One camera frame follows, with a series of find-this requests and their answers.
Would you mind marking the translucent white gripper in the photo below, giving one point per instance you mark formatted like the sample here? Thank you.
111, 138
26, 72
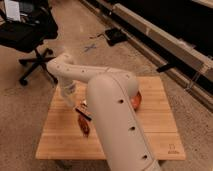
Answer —
67, 87

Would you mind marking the translucent white cup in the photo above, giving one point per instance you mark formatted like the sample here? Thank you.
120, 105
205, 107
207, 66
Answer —
68, 99

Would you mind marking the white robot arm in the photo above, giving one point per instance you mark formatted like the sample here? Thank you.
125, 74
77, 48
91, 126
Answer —
108, 96

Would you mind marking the red ceramic bowl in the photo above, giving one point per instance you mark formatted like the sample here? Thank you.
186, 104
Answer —
136, 101

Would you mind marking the red snack packet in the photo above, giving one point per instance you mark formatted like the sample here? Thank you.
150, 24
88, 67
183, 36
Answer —
83, 126

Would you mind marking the wooden table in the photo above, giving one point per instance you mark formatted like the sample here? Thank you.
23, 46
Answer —
62, 139

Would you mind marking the black bag on floor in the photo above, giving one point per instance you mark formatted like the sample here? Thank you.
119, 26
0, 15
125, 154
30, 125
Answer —
115, 36

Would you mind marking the black office chair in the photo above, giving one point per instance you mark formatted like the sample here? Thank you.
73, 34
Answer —
27, 34

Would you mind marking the white paper sheet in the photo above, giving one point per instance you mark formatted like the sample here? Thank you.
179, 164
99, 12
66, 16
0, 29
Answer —
12, 10

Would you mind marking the long wooden beam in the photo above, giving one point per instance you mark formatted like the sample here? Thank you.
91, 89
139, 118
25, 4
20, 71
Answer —
182, 27

